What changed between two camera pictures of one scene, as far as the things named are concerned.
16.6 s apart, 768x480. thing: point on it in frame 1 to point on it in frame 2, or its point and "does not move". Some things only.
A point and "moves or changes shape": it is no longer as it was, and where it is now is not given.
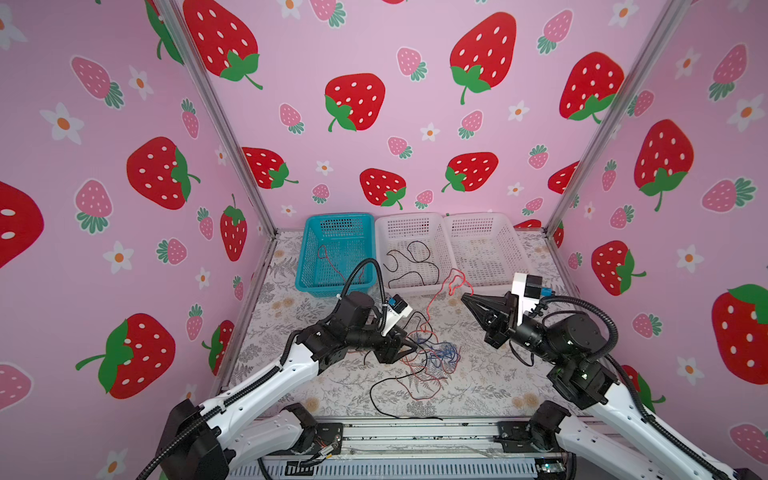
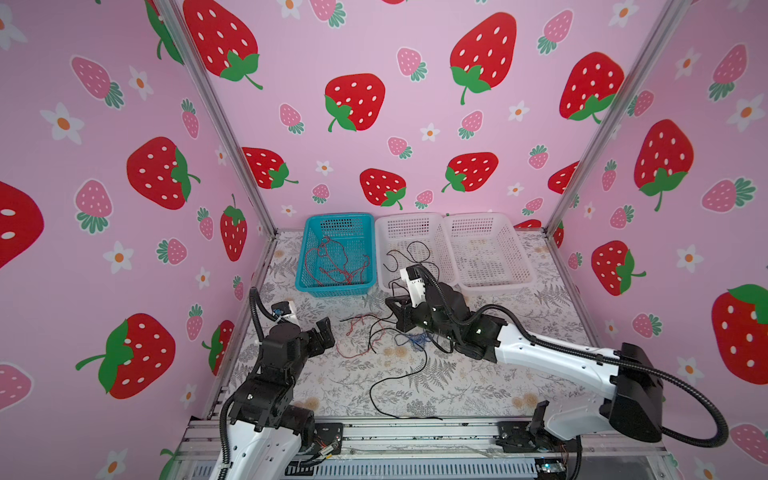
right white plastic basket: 486,250 does not move
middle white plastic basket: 415,252 does not move
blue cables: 440,351 moves or changes shape
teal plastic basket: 332,245 does not move
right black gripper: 501,322 to 402,310
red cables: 428,358 to 330,258
